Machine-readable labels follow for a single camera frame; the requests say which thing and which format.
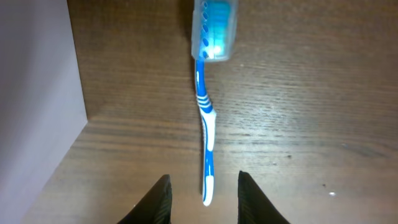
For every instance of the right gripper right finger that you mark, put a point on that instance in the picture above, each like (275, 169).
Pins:
(253, 205)

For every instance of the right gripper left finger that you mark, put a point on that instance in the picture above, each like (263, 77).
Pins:
(155, 207)

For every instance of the blue white toothbrush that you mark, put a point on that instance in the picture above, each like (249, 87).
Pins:
(213, 33)

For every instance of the pink cardboard box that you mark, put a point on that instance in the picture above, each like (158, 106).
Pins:
(42, 105)

